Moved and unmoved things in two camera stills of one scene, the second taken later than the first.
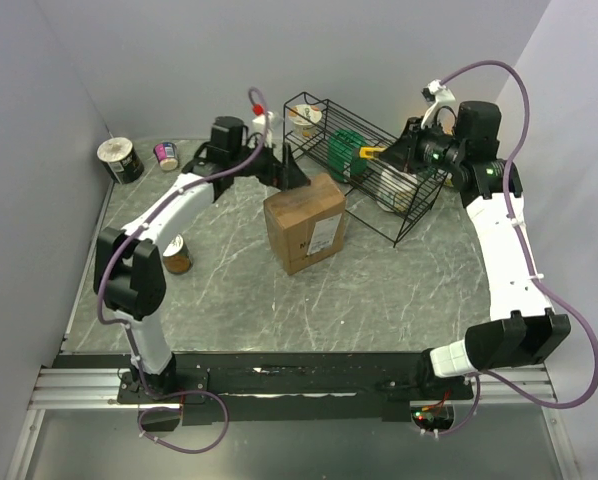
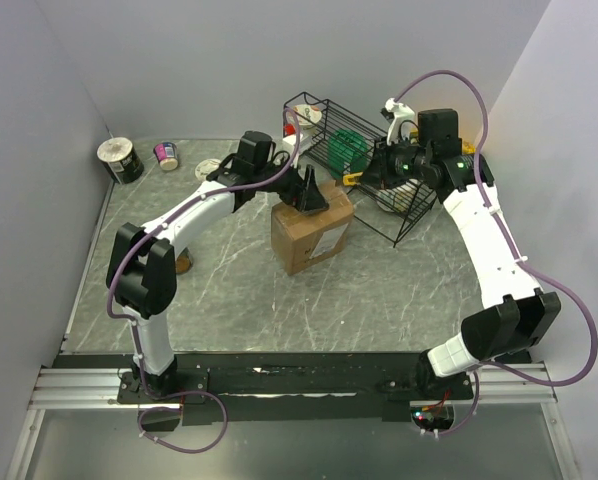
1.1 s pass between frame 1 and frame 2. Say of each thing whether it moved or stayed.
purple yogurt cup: stayed
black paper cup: stayed
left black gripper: moved
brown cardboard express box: stayed
